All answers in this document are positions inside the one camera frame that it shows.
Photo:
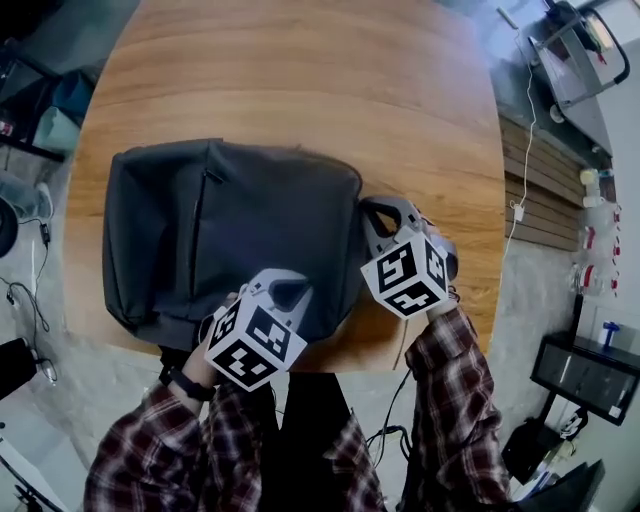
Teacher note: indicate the black glass-front cabinet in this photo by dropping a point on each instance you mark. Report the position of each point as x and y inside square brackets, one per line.
[585, 377]

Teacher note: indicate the white charger plug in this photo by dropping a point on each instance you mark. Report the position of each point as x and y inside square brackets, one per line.
[518, 212]

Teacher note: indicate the person's left forearm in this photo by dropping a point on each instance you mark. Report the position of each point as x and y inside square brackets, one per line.
[150, 450]

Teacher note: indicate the black laptop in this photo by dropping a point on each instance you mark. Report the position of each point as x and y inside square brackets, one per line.
[565, 490]

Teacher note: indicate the blue and white small bottle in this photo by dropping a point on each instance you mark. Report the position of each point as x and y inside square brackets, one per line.
[609, 334]

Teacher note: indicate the cluster of clear plastic bottles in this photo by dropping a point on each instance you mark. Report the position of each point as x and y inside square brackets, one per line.
[597, 250]

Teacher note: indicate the wooden slat bench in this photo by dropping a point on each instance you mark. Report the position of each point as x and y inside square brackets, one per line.
[545, 185]

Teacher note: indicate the dark grey backpack bag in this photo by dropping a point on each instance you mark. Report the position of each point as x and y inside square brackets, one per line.
[240, 225]

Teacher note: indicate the person's torso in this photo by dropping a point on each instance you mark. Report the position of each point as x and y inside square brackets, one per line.
[310, 440]

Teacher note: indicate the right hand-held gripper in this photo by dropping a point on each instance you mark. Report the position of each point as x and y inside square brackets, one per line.
[405, 280]

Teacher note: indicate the black metal stand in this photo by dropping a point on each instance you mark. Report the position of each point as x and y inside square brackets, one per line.
[25, 100]

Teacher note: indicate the teal storage box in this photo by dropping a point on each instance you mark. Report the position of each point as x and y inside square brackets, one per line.
[57, 130]

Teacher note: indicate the white bottle with yellow cap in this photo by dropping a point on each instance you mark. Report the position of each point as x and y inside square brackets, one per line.
[590, 187]

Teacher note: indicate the black box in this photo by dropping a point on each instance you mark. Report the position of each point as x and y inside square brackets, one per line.
[15, 367]

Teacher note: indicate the black round seat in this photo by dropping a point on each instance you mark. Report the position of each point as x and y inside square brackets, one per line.
[6, 227]

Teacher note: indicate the grey metal trolley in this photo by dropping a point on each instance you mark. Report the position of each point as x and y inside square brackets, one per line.
[575, 65]

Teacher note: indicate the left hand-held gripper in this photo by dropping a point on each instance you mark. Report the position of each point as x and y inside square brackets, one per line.
[252, 340]

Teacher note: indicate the black floor bag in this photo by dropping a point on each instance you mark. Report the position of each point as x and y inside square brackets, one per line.
[532, 450]

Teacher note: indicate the person's right forearm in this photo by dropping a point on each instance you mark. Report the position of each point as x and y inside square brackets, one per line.
[455, 400]

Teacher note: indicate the black wristband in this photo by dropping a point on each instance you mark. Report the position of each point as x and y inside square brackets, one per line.
[192, 387]

